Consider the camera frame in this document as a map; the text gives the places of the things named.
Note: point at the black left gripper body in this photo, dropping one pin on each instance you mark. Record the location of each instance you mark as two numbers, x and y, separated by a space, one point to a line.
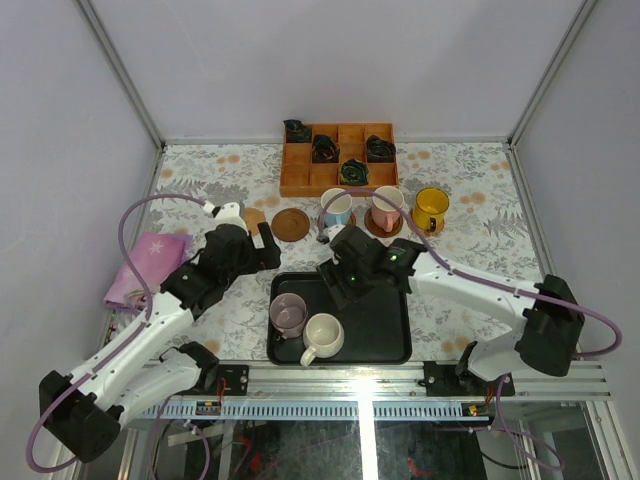
254 251

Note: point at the purple glass mug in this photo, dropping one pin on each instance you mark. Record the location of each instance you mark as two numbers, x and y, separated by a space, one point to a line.
288 315

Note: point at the cream speckled mug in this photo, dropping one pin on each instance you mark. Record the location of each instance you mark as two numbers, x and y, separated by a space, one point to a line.
323 337

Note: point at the aluminium front rail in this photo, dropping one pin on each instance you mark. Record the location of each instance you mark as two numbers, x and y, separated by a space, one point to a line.
388 392

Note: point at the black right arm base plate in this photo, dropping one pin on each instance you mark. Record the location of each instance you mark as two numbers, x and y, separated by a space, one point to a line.
443 380

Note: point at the dark rolled cloth green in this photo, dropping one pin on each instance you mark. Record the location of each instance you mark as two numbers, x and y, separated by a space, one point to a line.
354 172

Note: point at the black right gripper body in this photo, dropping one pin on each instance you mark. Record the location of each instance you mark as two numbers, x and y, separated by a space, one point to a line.
353 281

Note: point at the dark rolled cloth with orange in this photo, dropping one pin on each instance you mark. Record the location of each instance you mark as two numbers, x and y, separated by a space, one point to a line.
324 149

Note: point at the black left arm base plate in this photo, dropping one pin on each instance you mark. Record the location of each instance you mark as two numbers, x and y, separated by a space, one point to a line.
226 380

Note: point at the woven rattan coaster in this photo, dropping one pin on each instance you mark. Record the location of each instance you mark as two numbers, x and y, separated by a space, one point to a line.
429 221
252 218

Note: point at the brown wooden coaster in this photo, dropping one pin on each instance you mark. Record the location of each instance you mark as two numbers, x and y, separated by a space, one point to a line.
351 221
290 225
379 232

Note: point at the light blue mug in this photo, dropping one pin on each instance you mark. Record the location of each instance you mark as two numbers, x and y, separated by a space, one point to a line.
336 207

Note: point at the pink ceramic mug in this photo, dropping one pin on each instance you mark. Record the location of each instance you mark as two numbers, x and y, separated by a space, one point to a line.
385 204

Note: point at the dark rolled cloth right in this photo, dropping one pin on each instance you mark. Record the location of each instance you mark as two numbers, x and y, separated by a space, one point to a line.
379 150

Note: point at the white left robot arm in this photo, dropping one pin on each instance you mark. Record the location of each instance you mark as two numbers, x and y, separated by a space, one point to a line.
87 408

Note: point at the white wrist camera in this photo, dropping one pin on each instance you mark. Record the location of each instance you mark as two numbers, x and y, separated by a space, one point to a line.
227 213
328 234

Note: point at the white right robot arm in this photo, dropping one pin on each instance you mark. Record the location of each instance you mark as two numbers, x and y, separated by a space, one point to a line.
544 324

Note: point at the orange wooden compartment box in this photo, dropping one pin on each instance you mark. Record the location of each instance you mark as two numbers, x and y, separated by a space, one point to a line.
300 177

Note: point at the black plastic tray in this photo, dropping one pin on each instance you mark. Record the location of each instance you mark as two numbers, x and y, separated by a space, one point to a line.
377 327

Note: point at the dark rolled cloth top-left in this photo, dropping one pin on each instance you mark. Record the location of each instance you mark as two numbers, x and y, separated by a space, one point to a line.
297 132

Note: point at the purple snowflake cloth bag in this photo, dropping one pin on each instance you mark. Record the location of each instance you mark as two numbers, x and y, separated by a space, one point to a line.
155 256

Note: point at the yellow black mug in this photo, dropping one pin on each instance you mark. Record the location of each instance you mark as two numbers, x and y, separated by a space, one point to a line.
433 198

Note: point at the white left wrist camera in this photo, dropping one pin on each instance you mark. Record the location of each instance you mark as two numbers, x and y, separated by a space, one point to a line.
227 213

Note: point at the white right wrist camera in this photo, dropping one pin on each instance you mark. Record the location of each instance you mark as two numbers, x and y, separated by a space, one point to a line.
328 234

